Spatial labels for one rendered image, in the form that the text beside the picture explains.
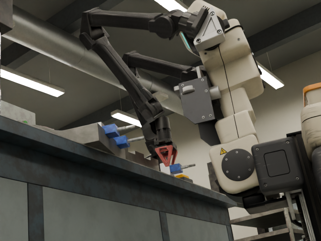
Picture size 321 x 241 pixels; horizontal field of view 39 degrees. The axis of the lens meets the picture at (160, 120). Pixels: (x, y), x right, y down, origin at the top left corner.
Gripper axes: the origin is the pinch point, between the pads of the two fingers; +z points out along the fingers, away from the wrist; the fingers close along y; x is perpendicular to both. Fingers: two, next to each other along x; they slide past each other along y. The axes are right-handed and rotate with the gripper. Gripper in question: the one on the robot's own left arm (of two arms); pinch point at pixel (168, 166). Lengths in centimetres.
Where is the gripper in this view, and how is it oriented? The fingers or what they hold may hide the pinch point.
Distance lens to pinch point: 172.7
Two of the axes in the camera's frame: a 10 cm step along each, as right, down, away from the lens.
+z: 1.4, 9.2, -3.8
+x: 9.5, -2.3, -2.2
